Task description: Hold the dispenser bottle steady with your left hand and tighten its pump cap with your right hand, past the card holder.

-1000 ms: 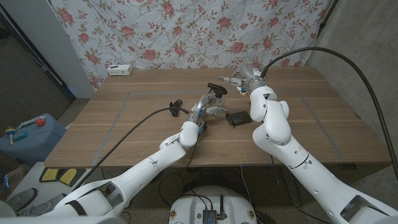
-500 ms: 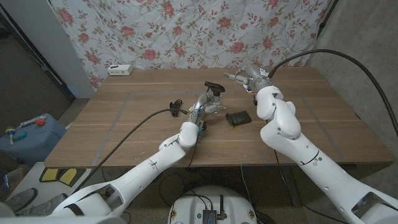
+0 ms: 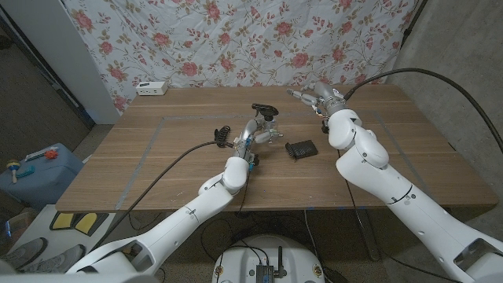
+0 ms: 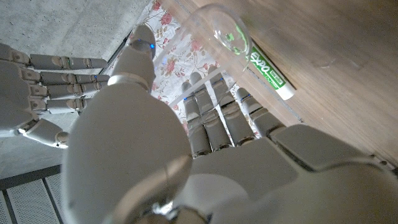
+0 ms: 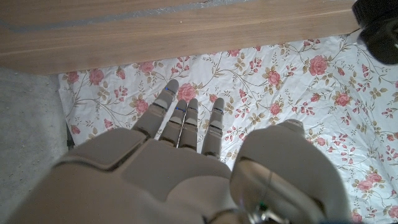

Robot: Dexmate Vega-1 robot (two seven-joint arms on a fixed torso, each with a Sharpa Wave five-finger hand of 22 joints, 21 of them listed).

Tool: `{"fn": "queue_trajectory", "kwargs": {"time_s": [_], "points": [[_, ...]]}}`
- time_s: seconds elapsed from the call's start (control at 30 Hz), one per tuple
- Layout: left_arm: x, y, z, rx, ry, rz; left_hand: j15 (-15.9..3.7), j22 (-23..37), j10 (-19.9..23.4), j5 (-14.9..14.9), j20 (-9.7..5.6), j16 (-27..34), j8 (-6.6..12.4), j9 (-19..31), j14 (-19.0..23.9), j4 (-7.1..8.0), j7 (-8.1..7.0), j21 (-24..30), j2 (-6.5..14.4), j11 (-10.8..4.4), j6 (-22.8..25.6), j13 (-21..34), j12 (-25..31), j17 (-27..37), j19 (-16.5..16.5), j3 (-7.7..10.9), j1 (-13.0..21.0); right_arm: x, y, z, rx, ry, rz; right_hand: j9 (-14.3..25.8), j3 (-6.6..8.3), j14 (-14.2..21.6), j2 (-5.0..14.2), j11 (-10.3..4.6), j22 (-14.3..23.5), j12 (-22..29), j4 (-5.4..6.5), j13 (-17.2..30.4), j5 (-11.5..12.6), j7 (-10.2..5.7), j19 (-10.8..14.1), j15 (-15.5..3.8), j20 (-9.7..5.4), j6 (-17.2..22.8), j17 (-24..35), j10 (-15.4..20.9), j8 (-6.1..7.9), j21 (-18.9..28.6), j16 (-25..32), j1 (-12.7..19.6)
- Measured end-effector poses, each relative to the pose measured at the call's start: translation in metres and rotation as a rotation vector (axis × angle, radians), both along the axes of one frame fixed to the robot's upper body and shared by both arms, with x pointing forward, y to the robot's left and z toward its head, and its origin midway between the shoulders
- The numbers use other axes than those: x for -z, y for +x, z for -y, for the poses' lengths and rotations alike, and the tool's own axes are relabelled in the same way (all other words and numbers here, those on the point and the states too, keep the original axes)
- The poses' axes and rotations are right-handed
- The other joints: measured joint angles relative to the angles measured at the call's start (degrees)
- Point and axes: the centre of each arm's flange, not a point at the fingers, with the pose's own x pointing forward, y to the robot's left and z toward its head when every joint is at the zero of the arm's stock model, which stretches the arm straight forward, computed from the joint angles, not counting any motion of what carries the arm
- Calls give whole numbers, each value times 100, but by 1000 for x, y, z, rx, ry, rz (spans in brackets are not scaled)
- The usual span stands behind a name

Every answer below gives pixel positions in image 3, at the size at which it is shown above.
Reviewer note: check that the grey shoe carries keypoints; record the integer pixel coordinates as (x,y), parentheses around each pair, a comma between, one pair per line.
(23,251)
(59,259)

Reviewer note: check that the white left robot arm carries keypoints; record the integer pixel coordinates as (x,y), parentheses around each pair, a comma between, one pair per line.
(188,220)

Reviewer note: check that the black hair claw clip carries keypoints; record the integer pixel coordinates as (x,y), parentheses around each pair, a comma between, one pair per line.
(222,135)

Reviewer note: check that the white power strip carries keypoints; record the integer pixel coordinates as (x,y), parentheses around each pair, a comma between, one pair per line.
(151,88)

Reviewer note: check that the grey module with antenna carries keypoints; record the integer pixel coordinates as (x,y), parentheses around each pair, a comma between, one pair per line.
(265,273)

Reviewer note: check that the wooden maraca toy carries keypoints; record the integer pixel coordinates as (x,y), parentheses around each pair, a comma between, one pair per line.
(13,166)

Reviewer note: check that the black pump cap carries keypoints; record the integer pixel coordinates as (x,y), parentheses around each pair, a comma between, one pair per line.
(266,109)

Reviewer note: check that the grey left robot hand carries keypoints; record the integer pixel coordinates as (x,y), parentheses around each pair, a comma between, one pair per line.
(247,133)

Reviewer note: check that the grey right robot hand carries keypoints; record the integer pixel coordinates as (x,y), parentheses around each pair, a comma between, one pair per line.
(326,97)

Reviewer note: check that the black backdrop stand pole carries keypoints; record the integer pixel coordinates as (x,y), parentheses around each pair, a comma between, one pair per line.
(413,24)

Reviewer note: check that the blue storage box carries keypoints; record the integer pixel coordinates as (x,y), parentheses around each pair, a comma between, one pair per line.
(43,184)

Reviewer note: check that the teal toy piece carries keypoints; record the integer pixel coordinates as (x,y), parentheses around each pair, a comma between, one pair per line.
(26,171)

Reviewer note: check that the black card holder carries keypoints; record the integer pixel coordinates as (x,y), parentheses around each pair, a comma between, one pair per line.
(302,149)

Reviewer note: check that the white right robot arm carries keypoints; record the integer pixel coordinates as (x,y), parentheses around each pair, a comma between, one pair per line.
(373,165)

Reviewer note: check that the white pillar panel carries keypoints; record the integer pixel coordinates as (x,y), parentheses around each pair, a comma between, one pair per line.
(59,47)

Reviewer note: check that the yellow black floor mat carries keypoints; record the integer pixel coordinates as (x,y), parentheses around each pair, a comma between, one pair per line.
(63,220)

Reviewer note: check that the clear dispenser bottle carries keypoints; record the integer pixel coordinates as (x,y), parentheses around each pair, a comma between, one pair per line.
(270,127)

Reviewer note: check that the dark table leg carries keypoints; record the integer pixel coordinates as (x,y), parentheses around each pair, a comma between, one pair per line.
(367,236)

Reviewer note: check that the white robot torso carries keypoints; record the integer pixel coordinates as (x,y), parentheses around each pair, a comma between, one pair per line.
(236,263)

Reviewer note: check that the floral backdrop cloth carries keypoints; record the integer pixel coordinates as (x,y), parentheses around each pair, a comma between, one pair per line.
(236,39)

